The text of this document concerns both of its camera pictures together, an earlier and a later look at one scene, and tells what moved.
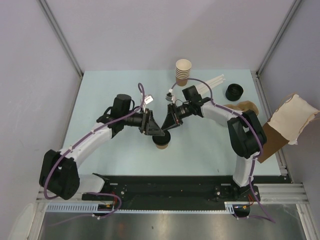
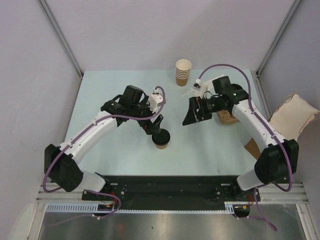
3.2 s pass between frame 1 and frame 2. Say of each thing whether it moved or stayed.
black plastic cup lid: stayed
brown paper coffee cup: stayed
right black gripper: moved
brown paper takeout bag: stayed
